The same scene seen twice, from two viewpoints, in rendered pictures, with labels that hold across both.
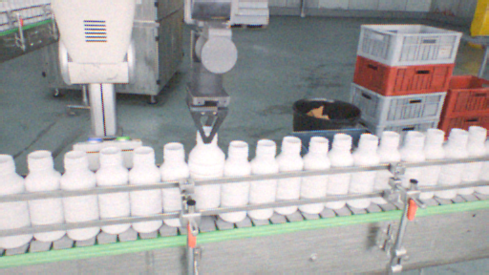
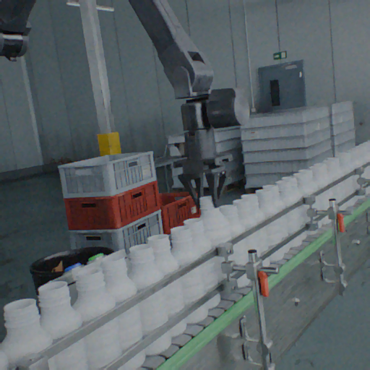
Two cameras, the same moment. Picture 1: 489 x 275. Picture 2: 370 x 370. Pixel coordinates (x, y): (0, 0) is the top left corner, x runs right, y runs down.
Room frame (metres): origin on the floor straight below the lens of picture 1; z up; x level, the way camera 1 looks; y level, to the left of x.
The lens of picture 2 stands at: (-0.04, 0.74, 1.37)
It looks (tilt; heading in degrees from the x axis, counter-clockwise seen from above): 8 degrees down; 321
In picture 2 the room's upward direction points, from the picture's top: 7 degrees counter-clockwise
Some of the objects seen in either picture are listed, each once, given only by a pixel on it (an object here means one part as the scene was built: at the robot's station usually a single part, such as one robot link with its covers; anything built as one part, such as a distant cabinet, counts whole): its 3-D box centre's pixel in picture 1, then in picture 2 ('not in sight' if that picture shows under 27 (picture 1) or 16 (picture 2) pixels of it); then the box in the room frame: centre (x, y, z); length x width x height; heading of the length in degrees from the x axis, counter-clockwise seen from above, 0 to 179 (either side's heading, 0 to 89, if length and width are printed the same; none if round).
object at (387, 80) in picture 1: (401, 73); (115, 204); (3.13, -1.19, 0.78); 0.61 x 0.41 x 0.22; 114
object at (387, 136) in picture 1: (383, 167); (292, 208); (0.84, -0.32, 1.08); 0.06 x 0.06 x 0.17
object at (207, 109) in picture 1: (206, 117); (208, 184); (0.71, 0.07, 1.22); 0.07 x 0.07 x 0.09; 17
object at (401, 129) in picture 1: (390, 126); not in sight; (3.13, -1.18, 0.33); 0.61 x 0.41 x 0.22; 113
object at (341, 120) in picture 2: not in sight; (316, 138); (5.72, -7.13, 0.59); 1.25 x 1.03 x 1.17; 108
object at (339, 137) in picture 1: (337, 171); (273, 219); (0.80, -0.21, 1.08); 0.06 x 0.06 x 0.17
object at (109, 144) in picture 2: (483, 22); (111, 158); (9.64, -5.22, 0.55); 0.40 x 0.40 x 1.10; 17
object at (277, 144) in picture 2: not in sight; (287, 149); (5.17, -5.64, 0.59); 1.24 x 1.03 x 1.17; 109
